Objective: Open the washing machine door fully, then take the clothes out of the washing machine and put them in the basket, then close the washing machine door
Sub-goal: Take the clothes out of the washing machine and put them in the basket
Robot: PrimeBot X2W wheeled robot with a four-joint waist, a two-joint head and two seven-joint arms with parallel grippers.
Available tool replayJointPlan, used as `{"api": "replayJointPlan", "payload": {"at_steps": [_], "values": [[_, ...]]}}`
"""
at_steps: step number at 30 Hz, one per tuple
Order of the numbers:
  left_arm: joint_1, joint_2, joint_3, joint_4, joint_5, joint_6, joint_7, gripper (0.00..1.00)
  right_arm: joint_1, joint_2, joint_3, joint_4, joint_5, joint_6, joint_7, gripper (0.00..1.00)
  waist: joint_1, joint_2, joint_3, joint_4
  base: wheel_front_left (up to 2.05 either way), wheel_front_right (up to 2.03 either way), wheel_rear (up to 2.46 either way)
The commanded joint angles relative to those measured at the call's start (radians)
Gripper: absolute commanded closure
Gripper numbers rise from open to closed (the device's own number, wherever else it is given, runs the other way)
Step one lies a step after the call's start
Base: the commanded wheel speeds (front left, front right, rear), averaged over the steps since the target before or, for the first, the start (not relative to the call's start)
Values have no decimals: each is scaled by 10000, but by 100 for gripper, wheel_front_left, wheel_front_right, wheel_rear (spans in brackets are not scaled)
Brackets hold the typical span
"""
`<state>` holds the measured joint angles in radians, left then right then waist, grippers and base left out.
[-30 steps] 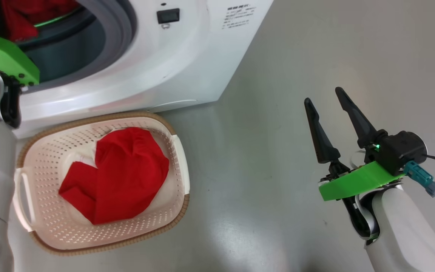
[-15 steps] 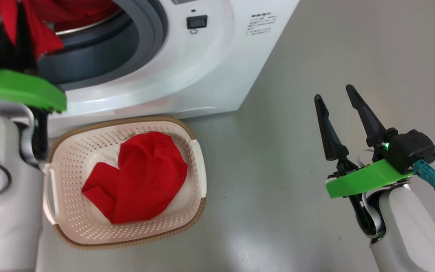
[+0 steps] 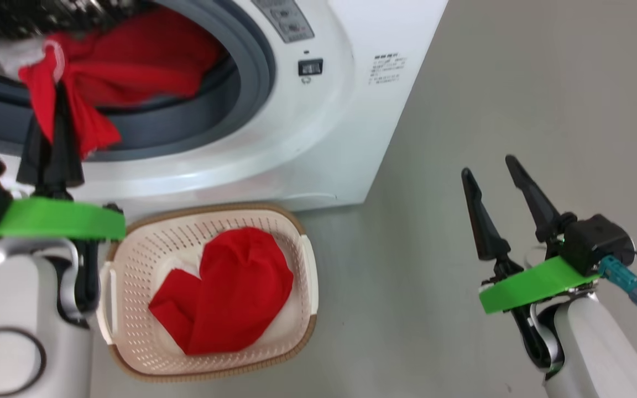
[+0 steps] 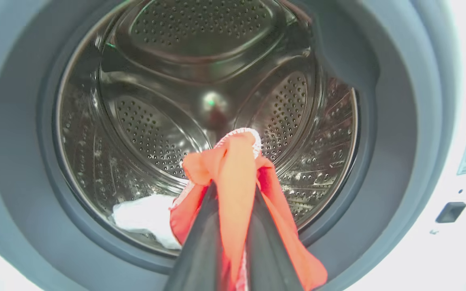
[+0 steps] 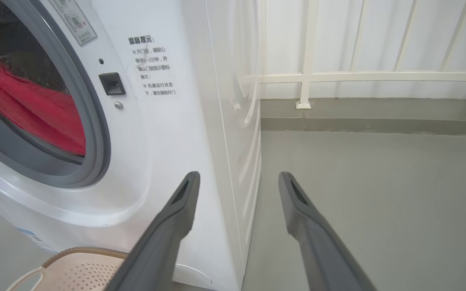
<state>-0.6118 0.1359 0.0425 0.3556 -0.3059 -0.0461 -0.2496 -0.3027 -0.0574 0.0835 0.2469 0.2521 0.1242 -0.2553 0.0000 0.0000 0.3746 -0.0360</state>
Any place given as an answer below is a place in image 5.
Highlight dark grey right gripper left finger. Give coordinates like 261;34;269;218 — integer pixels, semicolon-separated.
104;171;201;291

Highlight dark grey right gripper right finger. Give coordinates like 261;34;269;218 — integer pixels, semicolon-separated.
278;171;377;291

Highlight red garment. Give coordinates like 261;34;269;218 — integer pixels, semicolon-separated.
0;47;87;156

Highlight cream perforated laundry basket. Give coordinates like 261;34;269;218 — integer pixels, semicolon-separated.
6;247;131;291

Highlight white front-load washing machine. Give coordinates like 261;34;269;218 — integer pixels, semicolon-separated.
0;0;263;291

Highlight white metal railing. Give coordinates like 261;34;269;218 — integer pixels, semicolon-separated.
240;0;466;110

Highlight grey warning label sticker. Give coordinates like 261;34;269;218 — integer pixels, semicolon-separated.
49;0;97;46

